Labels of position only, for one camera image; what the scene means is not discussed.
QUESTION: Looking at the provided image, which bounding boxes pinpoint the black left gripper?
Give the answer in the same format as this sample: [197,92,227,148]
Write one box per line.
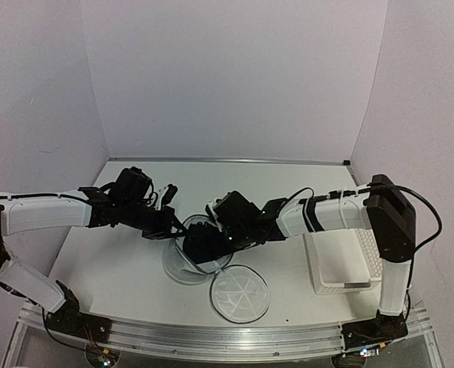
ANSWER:
[120,199,188,241]

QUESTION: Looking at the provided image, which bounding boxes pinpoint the dark navy lace bra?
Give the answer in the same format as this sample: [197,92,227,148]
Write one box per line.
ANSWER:
[182,222,233,265]

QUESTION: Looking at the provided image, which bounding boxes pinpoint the white mesh laundry bag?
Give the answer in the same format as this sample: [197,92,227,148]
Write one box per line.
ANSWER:
[162,215,271,324]

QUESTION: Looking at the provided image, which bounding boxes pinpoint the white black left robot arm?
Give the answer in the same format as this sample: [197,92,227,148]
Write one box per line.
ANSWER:
[0,166,186,335]

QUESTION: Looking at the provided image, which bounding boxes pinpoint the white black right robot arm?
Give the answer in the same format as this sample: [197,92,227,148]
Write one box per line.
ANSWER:
[206,174,443,340]

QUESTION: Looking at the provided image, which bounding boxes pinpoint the white perforated plastic basket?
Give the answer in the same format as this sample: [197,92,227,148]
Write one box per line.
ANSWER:
[303,229,382,295]

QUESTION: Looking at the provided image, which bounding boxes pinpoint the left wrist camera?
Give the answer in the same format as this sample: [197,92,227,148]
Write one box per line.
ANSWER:
[154,183,178,210]

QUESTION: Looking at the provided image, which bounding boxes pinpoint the aluminium front base frame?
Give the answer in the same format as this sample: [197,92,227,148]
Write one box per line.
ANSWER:
[1,302,443,367]

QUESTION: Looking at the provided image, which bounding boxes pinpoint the aluminium table edge rail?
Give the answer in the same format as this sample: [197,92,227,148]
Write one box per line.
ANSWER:
[108,156,351,166]

